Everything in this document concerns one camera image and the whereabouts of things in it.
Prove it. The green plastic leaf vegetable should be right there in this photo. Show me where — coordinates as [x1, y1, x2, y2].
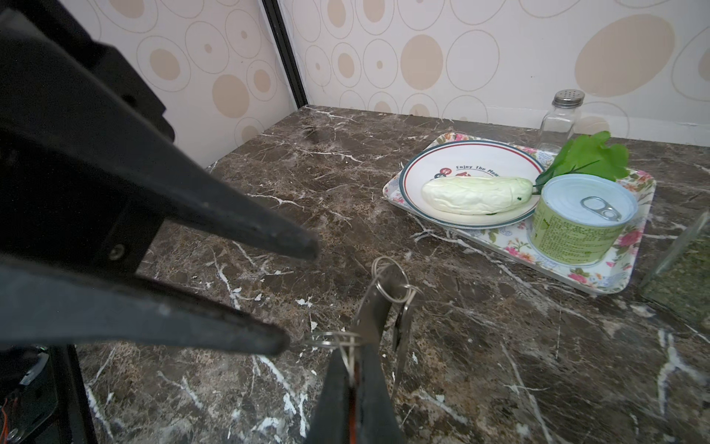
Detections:
[534, 131, 630, 194]

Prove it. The black vertical left corner post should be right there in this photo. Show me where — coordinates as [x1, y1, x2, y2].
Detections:
[262, 0, 309, 109]

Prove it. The white round plate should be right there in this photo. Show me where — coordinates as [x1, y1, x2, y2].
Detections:
[396, 140, 544, 229]

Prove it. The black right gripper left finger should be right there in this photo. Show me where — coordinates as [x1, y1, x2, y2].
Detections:
[304, 350, 351, 444]

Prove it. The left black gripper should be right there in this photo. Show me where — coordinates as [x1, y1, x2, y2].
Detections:
[1, 1, 318, 275]

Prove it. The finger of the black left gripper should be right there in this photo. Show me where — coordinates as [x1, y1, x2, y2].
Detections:
[1, 255, 290, 355]

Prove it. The green labelled tin can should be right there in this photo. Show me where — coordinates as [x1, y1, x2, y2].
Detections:
[529, 174, 638, 266]

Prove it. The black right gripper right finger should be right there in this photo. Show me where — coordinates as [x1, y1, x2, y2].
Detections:
[354, 344, 406, 443]

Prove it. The clear glass shaker bottle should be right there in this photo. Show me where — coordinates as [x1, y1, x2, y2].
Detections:
[535, 89, 585, 153]

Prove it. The pale napa cabbage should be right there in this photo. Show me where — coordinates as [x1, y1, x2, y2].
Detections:
[422, 176, 534, 216]

